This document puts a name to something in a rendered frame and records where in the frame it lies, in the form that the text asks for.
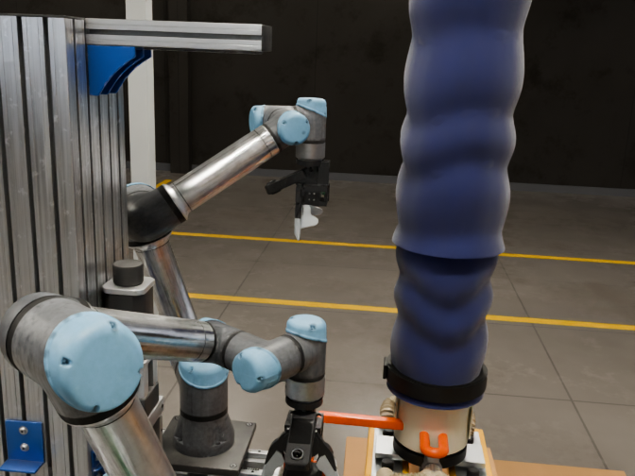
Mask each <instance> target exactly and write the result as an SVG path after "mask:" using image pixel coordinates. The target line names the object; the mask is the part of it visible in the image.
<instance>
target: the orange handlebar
mask: <svg viewBox="0 0 635 476"><path fill-rule="evenodd" d="M319 413H324V421H323V423H332V424H342V425H352V426H362V427H371V428H382V429H391V430H403V422H402V421H401V420H400V419H399V418H395V417H387V416H367V415H358V414H347V413H337V412H327V411H319ZM420 451H421V452H422V453H423V454H424V455H425V456H427V457H430V458H436V459H440V458H444V457H445V456H446V455H448V453H449V444H448V435H447V434H446V433H441V434H440V435H439V436H438V448H432V447H430V437H429V433H428V432H425V431H422V432H420Z"/></svg>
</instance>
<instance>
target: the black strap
mask: <svg viewBox="0 0 635 476"><path fill-rule="evenodd" d="M383 379H387V381H388V383H389V384H390V385H391V386H392V387H393V388H395V389H396V390H397V391H399V392H400V393H402V394H404V395H406V396H408V397H410V398H413V399H416V400H423V401H428V402H433V403H461V402H466V401H470V400H474V399H476V398H478V397H480V396H481V395H482V394H483V393H484V392H485V390H486V387H487V380H488V369H487V367H486V366H485V364H484V363H483V365H482V368H481V371H480V374H479V376H478V377H477V378H476V379H474V380H473V381H472V382H470V383H466V384H461V385H452V386H442V385H434V384H429V383H424V382H418V381H415V380H413V379H411V378H409V377H407V376H405V375H404V374H403V373H401V372H400V371H399V370H398V369H397V368H396V367H395V366H394V365H393V364H392V360H391V353H390V354H389V355H388V357H385V358H384V371H383Z"/></svg>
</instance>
